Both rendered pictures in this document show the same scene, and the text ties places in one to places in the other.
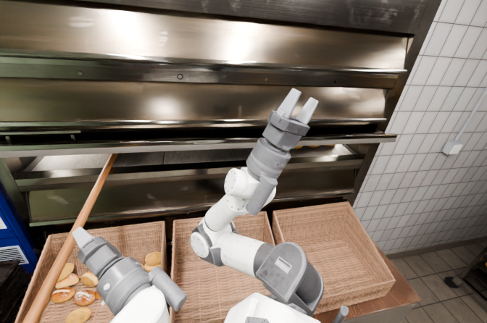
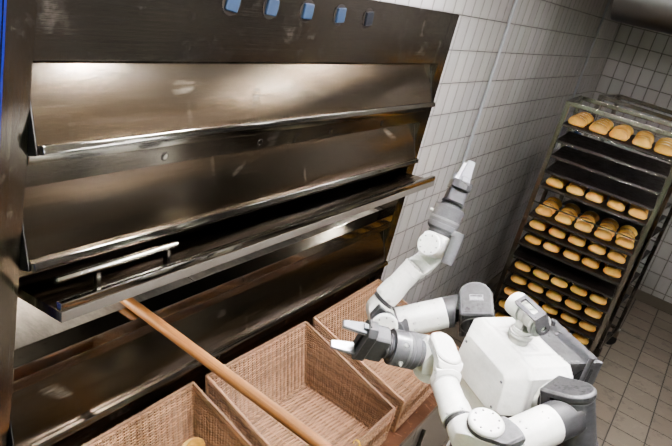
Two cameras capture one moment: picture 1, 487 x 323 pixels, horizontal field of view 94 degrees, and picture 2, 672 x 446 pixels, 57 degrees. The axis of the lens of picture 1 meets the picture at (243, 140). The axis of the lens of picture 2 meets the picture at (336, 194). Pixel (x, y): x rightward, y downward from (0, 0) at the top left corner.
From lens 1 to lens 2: 1.45 m
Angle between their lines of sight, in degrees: 41
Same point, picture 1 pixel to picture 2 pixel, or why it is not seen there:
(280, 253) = (468, 291)
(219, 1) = (311, 49)
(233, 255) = (424, 317)
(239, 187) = (440, 246)
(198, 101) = (267, 171)
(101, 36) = (202, 103)
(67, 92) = (135, 187)
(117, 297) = (419, 347)
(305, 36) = (364, 76)
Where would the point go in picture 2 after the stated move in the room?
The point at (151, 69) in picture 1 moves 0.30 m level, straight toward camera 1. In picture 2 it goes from (235, 138) to (328, 175)
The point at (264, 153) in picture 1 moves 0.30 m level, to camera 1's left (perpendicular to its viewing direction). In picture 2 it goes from (454, 212) to (378, 222)
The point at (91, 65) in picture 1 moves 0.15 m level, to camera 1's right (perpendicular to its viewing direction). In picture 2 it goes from (181, 143) to (232, 143)
